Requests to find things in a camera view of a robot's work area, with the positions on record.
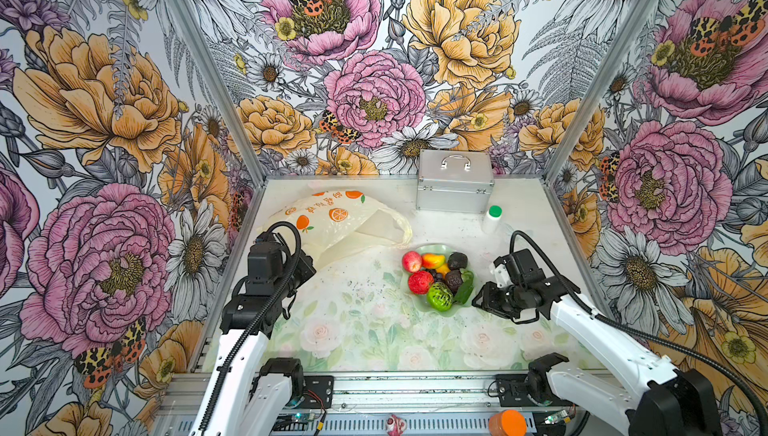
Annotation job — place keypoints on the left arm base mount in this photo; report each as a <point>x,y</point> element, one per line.
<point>317,393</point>

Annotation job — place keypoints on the red yellow apple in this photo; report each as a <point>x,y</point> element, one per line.
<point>412,262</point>

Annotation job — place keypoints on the aluminium corner post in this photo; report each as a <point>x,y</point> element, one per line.
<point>186,25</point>
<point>639,12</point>

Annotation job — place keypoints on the white bottle green cap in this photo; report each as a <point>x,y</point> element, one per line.
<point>492,219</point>

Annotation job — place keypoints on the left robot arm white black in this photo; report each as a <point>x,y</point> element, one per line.
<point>243,397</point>

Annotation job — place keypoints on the aluminium corner post right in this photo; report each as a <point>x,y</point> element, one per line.
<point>639,12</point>

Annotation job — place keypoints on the cream translucent plastic bag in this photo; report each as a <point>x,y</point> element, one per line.
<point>336,224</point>

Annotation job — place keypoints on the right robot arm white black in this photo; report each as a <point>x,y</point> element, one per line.
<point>650,395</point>

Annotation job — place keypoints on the yellow red mango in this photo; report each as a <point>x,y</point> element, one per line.
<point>433,261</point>

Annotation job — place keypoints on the green leaf grape bunch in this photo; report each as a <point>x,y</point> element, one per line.
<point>466,288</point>

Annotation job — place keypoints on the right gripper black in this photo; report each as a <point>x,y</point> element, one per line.
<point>488,294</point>

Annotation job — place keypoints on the dark avocado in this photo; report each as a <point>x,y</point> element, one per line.
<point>457,261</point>

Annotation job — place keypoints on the aluminium corner post left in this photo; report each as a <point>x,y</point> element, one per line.
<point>186,25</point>

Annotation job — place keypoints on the dark purple fig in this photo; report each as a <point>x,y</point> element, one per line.
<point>454,280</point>

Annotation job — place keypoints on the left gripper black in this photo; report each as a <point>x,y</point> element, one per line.
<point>305,266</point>

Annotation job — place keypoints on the red strawberry fruit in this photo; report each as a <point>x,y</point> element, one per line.
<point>420,282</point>

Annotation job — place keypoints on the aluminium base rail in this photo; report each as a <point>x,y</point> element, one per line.
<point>431,403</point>

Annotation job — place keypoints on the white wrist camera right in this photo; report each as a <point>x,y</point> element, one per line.
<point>500,273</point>

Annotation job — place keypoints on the silver aluminium case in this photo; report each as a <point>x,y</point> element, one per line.
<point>454,181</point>

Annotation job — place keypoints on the pink white small figure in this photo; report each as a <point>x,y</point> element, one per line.
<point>395,426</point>

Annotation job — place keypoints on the orange round cap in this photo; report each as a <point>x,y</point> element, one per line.
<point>507,423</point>

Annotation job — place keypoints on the green kiwi half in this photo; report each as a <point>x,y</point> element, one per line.
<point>439,297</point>

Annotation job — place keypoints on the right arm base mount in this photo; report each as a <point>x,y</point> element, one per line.
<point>513,390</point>

